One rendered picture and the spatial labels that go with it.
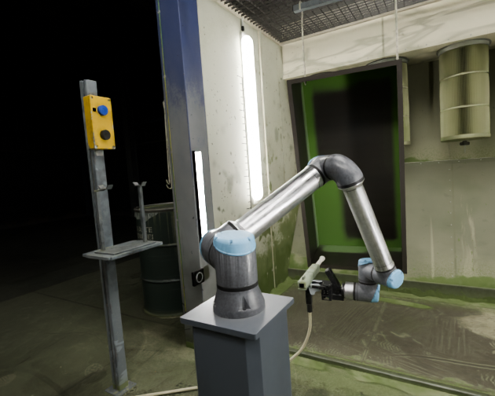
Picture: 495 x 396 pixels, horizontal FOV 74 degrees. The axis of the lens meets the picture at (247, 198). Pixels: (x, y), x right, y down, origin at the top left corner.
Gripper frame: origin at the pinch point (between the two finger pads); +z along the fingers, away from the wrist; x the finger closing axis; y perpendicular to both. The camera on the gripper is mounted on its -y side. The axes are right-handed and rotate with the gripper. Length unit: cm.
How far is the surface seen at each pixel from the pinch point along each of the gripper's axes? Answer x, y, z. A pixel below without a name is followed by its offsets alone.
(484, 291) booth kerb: 106, 37, -103
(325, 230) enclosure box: 73, -11, 3
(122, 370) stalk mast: -48, 40, 91
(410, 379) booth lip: 1, 46, -51
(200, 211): 1, -38, 64
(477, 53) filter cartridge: 134, -134, -101
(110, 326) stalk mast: -50, 14, 94
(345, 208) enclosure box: 70, -29, -12
